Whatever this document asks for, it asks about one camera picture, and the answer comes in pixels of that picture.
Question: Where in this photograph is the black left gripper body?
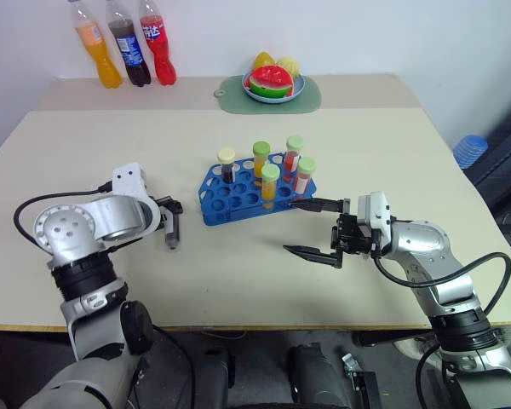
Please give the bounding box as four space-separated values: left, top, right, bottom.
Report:
154 199 174 233

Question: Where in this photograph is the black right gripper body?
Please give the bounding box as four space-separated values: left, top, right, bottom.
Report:
330 210 382 257

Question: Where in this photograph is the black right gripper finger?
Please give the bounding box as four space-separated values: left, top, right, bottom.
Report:
289 197 352 215
282 244 344 270

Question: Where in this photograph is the blue test tube rack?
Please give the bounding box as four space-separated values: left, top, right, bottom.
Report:
197 153 321 228

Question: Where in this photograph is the red liquid tube, green cap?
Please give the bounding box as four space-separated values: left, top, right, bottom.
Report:
284 135 305 181
294 156 318 202

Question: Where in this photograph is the orange liquid tube, green cap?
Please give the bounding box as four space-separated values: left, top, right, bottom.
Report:
251 141 273 181
260 163 281 212

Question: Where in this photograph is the dark liquid tube, yellow cap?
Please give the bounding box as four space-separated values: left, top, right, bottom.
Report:
216 147 238 186

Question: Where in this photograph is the green silicone mat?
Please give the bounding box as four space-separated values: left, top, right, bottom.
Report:
214 73 323 116

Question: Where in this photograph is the light blue plate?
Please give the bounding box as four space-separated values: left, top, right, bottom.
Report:
242 72 307 105

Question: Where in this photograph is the dark rounded shape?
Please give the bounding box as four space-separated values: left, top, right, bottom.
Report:
284 342 351 409
194 345 236 409

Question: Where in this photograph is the toy watermelon slice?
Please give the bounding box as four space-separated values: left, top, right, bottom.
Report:
247 65 296 100

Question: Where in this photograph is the bumpy yellow toy fruit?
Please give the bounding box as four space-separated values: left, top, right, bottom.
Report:
276 55 301 78

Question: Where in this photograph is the stack of blue cups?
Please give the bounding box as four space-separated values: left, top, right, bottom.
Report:
452 134 490 170

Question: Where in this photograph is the red soda plastic bottle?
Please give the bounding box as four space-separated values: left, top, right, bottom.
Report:
137 0 179 87

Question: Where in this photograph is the orange soda plastic bottle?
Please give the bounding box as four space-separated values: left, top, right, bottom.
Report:
67 0 124 90

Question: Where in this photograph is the smooth yellow toy fruit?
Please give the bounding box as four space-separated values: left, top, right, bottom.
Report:
253 51 278 72

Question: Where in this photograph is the cola bottle with blue label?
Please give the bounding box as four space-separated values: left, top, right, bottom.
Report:
105 0 153 88

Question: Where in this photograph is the black chair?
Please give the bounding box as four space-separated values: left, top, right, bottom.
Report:
462 96 511 261

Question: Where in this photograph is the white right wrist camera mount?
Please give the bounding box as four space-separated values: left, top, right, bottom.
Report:
356 191 393 240

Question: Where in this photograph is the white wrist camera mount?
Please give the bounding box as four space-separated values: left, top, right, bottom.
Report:
112 161 162 233
356 191 393 240

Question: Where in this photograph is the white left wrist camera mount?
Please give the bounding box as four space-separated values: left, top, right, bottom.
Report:
112 161 162 233

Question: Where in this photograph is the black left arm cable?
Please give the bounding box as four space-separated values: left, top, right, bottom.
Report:
13 181 114 253

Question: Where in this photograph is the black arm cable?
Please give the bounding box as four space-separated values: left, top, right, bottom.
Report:
373 251 511 409
13 181 114 253

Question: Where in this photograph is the metal bracket on black block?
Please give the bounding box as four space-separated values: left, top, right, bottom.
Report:
339 352 383 409

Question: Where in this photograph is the thin black cable under table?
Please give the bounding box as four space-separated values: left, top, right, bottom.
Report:
151 324 198 409

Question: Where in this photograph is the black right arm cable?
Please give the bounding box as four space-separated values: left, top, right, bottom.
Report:
373 251 511 409

